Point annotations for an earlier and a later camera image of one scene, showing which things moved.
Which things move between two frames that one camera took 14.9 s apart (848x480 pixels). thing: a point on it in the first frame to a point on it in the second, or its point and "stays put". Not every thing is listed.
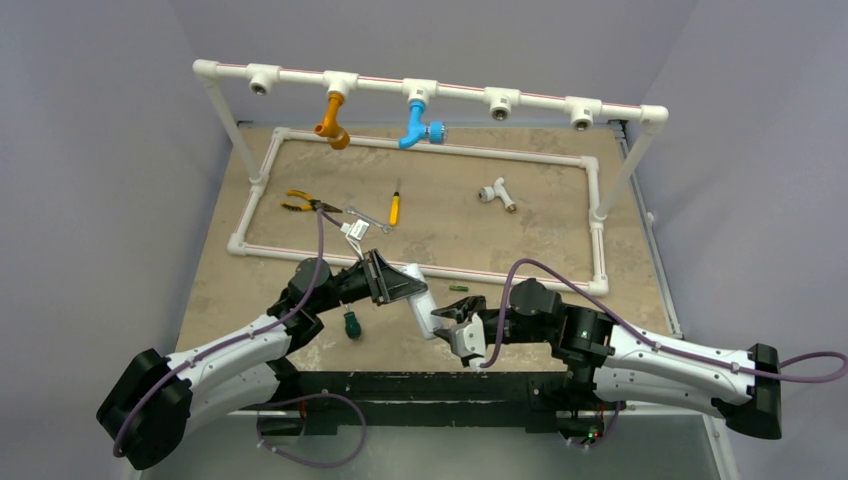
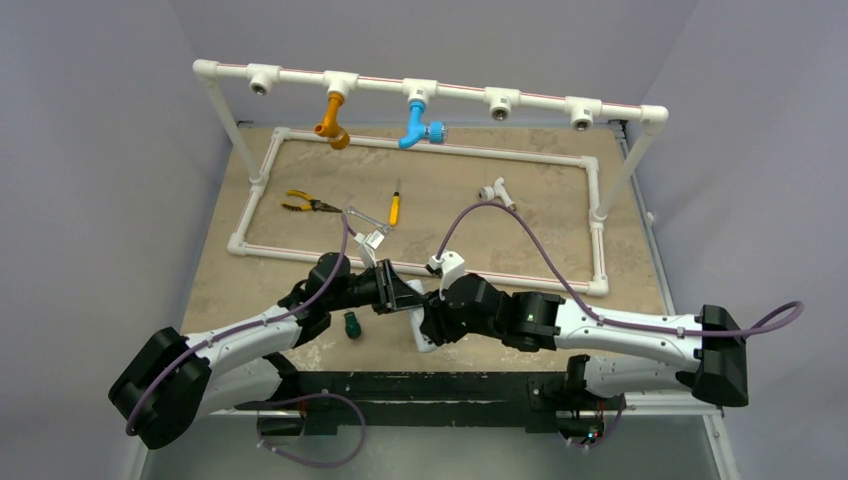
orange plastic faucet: x=337 y=135 stays put
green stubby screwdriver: x=352 y=327 stays put
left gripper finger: x=393 y=287 to x=401 y=302
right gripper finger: x=451 y=334 to x=433 y=300
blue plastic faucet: x=436 y=133 stays put
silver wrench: x=385 y=228 stays put
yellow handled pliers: x=314 y=205 stays put
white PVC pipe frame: x=500 y=103 stays put
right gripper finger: x=463 y=310 to x=434 y=326
